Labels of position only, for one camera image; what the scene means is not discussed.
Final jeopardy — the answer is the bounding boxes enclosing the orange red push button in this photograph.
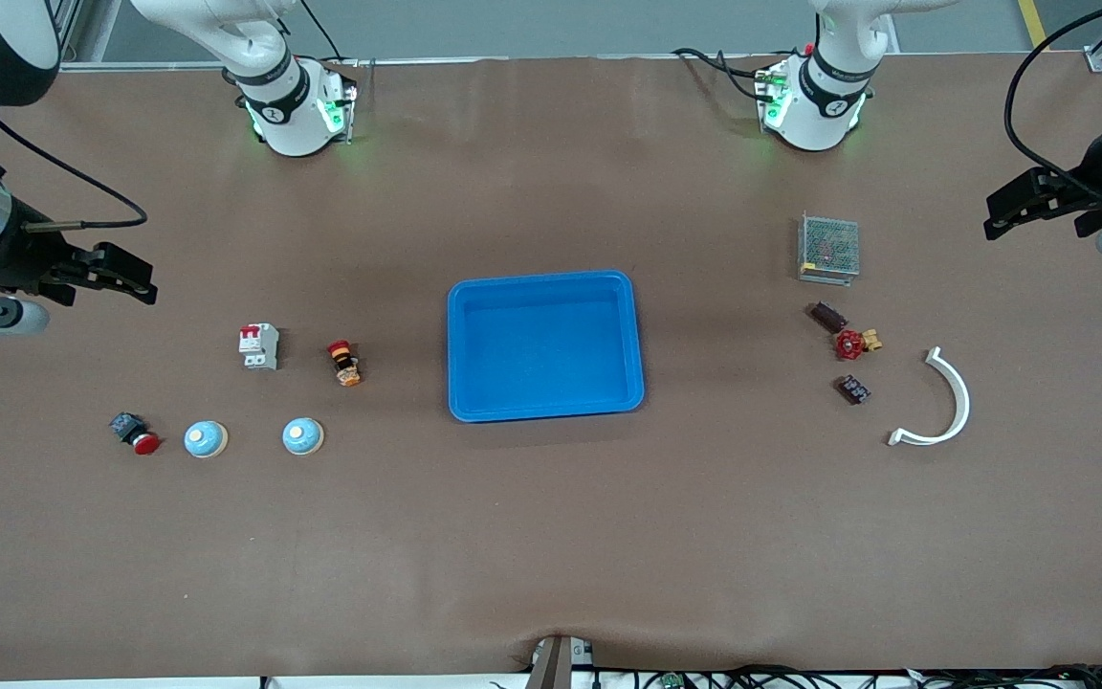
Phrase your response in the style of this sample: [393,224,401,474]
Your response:
[326,340,364,388]

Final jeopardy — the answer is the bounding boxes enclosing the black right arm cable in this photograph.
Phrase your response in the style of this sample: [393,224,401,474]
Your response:
[0,103,148,233]

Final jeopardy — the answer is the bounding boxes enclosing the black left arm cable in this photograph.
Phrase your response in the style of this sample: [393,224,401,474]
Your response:
[1003,0,1102,208]

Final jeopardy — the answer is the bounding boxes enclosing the white curved plastic bracket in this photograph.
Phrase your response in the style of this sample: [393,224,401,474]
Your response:
[887,346,972,448]

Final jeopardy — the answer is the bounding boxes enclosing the brown table mat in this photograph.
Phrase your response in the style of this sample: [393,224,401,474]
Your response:
[0,53,1102,682]

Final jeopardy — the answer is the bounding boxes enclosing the brass valve red handwheel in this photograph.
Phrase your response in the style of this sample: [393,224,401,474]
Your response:
[834,328,883,362]

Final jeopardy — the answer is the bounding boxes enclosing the blue plastic tray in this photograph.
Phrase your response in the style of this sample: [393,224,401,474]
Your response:
[447,270,646,423]

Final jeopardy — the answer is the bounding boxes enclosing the thin black base cable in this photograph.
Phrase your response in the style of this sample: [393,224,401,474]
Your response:
[295,0,346,64]
[672,46,782,104]

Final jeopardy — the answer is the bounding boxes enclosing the red mushroom button black body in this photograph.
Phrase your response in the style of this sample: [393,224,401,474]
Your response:
[109,411,163,456]

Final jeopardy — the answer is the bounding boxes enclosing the white circuit breaker red switch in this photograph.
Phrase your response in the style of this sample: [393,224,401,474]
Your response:
[238,323,280,371]

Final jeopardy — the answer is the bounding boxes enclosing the blue desk bell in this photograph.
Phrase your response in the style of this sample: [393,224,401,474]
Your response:
[282,417,325,456]
[184,420,229,459]

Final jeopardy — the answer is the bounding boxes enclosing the metal mesh power supply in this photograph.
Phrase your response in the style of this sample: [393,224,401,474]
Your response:
[797,213,861,287]

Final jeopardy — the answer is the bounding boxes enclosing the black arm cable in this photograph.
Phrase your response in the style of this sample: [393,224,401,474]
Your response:
[0,103,148,233]
[1003,0,1102,208]

